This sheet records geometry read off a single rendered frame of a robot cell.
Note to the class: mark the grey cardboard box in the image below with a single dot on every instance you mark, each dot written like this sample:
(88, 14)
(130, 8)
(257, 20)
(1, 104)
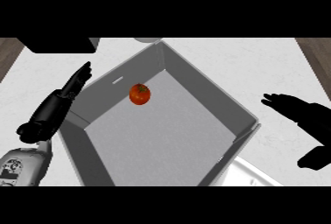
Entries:
(159, 131)

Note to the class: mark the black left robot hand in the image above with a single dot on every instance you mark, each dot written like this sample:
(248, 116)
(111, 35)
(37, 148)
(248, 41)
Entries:
(51, 109)

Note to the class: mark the pale round bowl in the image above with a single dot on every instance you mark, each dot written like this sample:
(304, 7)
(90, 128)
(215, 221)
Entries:
(147, 40)

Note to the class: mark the white glossy tray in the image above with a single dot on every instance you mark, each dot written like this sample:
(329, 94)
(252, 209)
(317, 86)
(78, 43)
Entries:
(246, 173)

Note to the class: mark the black appliance block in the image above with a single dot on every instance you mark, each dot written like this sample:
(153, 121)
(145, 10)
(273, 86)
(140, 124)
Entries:
(59, 45)

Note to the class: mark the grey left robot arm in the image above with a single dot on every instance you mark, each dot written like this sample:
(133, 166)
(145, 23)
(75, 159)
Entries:
(23, 166)

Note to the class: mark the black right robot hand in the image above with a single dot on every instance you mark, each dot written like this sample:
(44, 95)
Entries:
(307, 116)

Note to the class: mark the red tomato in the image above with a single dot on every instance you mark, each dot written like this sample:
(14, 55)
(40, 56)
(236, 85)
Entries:
(139, 94)

